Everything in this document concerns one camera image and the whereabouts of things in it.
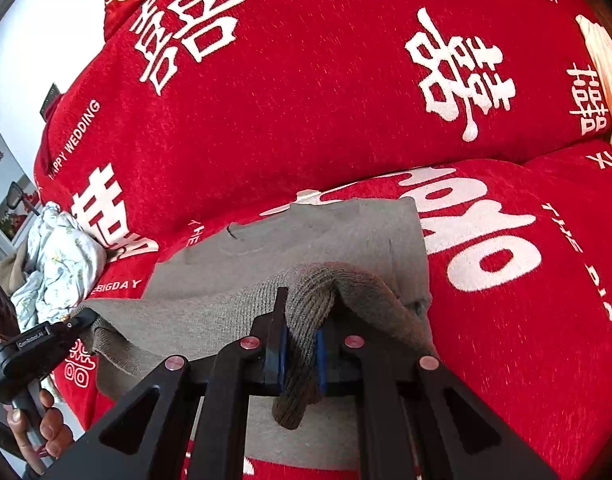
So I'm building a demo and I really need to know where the grey knitted sweater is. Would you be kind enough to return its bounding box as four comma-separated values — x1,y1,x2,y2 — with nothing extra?
84,198,435,470

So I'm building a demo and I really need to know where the person's left hand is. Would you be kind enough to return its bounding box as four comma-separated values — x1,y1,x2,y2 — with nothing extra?
7,389,75,479

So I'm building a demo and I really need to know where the white floral cloth bundle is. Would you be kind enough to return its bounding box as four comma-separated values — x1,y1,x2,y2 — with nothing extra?
11,202,106,332

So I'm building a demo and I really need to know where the red wedding blanket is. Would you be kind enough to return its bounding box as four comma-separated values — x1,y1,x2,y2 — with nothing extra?
35,0,612,479

